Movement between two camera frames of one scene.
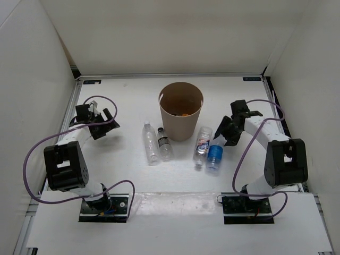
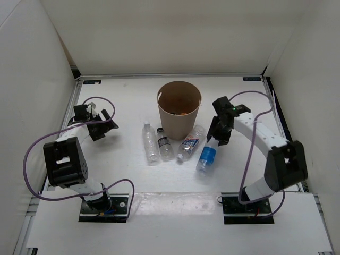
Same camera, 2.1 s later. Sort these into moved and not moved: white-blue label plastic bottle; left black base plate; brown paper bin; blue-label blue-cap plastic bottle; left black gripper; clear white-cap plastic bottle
Moved: blue-label blue-cap plastic bottle; white-blue label plastic bottle
Not moved: left black gripper; clear white-cap plastic bottle; left black base plate; brown paper bin
